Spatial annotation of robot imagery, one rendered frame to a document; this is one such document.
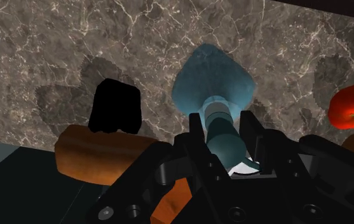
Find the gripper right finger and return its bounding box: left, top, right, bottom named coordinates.
left=239, top=109, right=354, bottom=224

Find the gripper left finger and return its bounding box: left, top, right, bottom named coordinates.
left=85, top=112, right=233, bottom=224

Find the blue spatula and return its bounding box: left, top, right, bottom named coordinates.
left=171, top=43, right=261, bottom=171

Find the red tomato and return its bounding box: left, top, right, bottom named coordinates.
left=327, top=83, right=354, bottom=130

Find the black cup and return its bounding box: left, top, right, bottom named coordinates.
left=87, top=78, right=142, bottom=135

